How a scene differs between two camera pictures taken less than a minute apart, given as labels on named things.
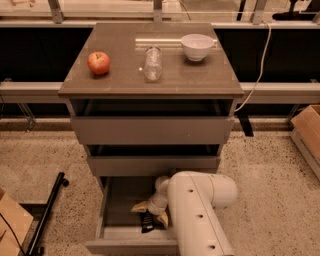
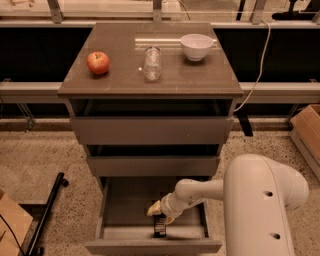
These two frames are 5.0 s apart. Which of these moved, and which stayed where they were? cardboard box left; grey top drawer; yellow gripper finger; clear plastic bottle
Moved: yellow gripper finger
Stayed: cardboard box left; clear plastic bottle; grey top drawer
